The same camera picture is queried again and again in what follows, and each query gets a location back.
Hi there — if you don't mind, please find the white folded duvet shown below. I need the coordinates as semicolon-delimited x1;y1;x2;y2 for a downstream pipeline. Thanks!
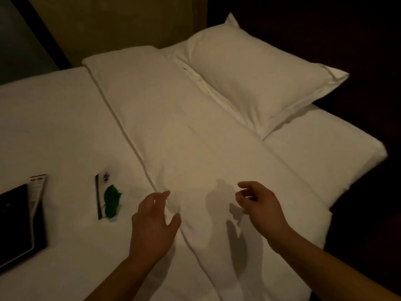
82;45;332;301

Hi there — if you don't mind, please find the green leaf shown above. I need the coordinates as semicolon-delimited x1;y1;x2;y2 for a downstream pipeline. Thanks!
104;184;123;219

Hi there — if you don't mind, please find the black tray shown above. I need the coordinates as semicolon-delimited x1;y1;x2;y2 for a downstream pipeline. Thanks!
0;184;48;274

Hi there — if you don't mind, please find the person's left hand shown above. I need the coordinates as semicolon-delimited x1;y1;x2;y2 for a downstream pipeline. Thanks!
129;190;182;262

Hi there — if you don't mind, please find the white pillow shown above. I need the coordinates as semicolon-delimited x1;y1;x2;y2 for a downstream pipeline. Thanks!
174;12;350;141

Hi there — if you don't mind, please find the person's right hand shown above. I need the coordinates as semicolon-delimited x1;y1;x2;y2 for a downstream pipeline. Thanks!
235;181;294;248

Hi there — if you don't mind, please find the white card with dark edge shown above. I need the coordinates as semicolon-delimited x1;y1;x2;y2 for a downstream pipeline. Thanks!
95;172;111;220

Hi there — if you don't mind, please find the dark wooden headboard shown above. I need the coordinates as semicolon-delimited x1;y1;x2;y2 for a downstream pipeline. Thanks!
8;0;73;71

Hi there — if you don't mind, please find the person's left forearm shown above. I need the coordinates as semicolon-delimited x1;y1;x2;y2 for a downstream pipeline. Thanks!
84;255;166;301

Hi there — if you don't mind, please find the white bed mattress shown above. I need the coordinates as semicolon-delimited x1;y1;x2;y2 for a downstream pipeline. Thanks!
0;41;389;301

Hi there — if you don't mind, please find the person's right forearm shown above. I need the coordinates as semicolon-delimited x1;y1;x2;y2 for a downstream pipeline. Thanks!
268;227;401;301

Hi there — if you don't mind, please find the white printed leaflet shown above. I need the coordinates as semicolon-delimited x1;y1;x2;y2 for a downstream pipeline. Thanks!
26;174;47;217

